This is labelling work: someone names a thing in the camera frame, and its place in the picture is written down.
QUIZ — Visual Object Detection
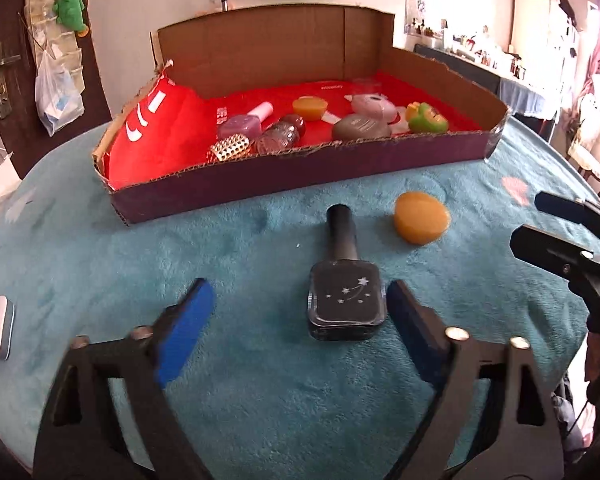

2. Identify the glitter nail polish bottle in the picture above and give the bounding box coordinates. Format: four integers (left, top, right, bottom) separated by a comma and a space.
254, 114, 306, 155

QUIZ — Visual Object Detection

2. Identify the red Miniso bag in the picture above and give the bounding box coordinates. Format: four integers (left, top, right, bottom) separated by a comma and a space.
102, 73, 478, 191

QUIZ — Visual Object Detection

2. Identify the green squishy toy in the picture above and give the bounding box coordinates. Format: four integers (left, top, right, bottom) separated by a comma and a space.
405, 102, 449, 133

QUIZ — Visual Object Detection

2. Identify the green plush toy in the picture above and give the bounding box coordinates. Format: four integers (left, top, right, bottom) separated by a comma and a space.
53, 0, 90, 37

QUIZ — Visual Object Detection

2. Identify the pink nail polish bottle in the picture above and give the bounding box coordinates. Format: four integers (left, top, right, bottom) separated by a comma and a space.
218, 102, 273, 141

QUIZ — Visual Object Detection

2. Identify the orange round puck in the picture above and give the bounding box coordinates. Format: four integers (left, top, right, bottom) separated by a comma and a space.
393, 191, 451, 246
291, 96, 328, 122

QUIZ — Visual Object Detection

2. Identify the pink My Melody device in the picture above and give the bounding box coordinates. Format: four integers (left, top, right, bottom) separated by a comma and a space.
351, 93, 398, 124

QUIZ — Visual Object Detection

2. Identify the hanging pocket organizer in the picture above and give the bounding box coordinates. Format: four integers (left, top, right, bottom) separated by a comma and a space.
23, 0, 85, 93

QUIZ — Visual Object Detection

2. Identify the dark side table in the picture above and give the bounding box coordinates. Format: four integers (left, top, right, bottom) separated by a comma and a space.
414, 44, 558, 142

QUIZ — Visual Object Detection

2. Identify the dark wooden door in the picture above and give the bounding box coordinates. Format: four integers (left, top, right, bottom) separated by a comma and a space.
0, 0, 114, 179

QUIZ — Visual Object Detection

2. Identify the brass door handle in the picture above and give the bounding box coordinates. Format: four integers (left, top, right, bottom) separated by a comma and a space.
0, 41, 21, 119

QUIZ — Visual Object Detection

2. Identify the teal fleece blanket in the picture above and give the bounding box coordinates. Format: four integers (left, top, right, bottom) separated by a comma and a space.
0, 120, 600, 479

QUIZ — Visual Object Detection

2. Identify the black nail polish bottle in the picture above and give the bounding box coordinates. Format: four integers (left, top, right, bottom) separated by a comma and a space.
306, 204, 387, 341

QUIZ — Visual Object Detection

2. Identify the white plastic bag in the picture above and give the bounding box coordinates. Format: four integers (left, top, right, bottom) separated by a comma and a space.
34, 51, 84, 136

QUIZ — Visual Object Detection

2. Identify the cardboard box tray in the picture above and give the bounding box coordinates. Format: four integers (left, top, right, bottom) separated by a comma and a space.
92, 4, 509, 223

